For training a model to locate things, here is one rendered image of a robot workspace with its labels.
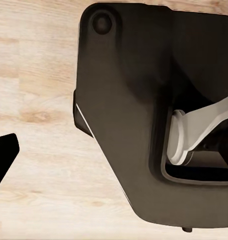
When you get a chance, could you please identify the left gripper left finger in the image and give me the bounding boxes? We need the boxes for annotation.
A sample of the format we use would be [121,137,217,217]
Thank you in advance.
[0,133,20,182]

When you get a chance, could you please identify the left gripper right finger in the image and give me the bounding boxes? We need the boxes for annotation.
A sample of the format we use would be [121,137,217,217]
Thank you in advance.
[218,133,228,165]

